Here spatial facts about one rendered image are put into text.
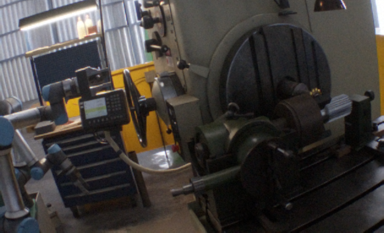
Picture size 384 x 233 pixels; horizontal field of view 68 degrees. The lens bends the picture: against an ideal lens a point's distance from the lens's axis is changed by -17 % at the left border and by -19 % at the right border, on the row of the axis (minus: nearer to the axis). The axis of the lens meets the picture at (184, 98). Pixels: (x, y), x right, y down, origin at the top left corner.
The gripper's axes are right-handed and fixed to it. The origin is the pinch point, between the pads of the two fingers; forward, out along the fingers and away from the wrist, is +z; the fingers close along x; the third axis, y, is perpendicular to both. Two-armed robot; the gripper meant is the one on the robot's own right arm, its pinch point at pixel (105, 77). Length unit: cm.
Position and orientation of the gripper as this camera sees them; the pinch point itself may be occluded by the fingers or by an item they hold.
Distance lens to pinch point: 155.2
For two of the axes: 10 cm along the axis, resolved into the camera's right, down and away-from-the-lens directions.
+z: 9.4, -2.4, 2.3
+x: 1.8, 9.5, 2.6
